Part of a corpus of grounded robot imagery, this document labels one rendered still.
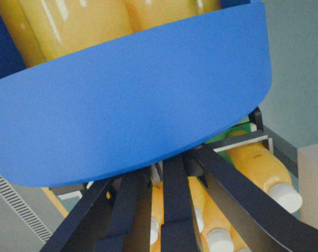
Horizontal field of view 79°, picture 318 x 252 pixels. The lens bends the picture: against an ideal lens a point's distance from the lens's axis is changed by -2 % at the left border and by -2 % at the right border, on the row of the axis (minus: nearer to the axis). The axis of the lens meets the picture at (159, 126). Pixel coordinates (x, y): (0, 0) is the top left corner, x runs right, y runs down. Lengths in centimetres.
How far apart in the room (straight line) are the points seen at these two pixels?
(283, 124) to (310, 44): 55
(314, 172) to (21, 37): 44
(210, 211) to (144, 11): 32
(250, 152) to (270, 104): 119
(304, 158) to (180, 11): 34
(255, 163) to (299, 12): 131
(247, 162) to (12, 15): 37
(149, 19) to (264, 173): 28
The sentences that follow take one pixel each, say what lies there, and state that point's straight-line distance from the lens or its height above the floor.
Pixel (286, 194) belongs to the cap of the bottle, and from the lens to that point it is 34.
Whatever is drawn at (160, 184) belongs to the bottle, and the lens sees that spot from 39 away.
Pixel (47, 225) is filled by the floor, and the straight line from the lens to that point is 223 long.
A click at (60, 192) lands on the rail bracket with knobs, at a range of 46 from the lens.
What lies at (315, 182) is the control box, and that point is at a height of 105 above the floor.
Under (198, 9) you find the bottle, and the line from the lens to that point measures 23.
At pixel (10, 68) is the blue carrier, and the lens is 30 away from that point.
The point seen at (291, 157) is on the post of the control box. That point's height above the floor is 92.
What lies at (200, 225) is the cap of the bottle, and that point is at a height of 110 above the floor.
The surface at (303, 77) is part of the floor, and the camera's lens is 165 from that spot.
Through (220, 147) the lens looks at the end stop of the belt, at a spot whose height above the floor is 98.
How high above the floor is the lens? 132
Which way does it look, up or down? 69 degrees down
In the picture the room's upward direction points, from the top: 180 degrees clockwise
